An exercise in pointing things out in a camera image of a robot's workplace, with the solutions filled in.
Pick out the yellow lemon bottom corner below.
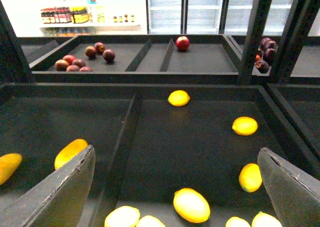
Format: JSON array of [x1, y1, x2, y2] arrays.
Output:
[[251, 212, 282, 227]]

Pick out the red apple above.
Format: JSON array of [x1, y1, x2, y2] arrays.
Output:
[[175, 36, 190, 52]]

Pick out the black display tray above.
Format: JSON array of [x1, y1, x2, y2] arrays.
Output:
[[0, 83, 320, 227]]

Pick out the sauce bottles on shelf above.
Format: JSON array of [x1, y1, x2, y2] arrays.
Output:
[[40, 5, 136, 25]]

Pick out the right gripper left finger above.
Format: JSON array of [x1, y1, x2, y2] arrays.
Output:
[[0, 145, 96, 227]]

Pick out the dark purple fruit pile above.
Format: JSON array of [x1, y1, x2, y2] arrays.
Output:
[[254, 37, 278, 74]]

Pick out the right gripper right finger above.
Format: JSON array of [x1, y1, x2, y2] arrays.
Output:
[[257, 148, 320, 227]]

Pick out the passion fruit pile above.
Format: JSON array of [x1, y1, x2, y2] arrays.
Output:
[[53, 42, 116, 72]]

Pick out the yellow mango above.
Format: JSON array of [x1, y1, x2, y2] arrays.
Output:
[[54, 139, 89, 170], [0, 153, 23, 185]]

